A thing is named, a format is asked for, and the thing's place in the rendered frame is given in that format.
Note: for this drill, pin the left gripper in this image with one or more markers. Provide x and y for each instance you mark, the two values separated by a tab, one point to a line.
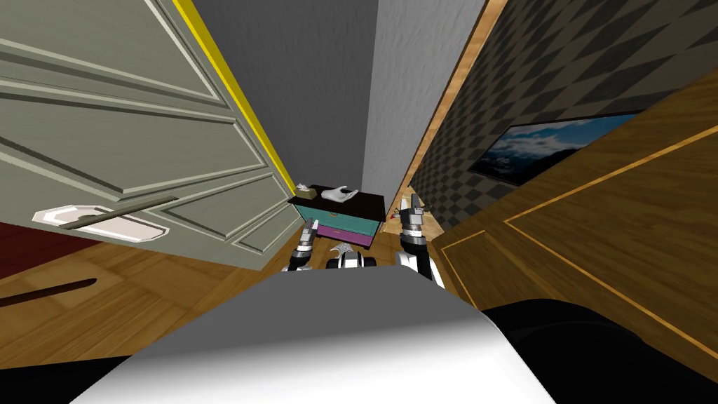
308	238

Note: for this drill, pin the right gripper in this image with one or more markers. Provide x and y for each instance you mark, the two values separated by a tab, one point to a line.
413	216

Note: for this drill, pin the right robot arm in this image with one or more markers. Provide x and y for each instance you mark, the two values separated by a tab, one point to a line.
589	359

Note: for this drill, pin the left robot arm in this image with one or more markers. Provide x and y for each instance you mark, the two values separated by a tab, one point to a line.
297	261

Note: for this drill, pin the teal dresser with dark top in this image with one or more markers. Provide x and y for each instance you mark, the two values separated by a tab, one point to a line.
342	223

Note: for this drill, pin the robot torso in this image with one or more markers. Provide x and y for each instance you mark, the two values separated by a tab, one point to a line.
314	336

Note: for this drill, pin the framed sky landscape picture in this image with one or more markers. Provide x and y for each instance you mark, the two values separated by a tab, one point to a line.
538	147

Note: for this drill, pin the grey-green panelled door leaf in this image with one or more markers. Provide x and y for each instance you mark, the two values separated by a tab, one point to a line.
140	140

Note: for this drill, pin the brown wooden door, gold lines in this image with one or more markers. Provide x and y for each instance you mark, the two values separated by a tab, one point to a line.
617	235

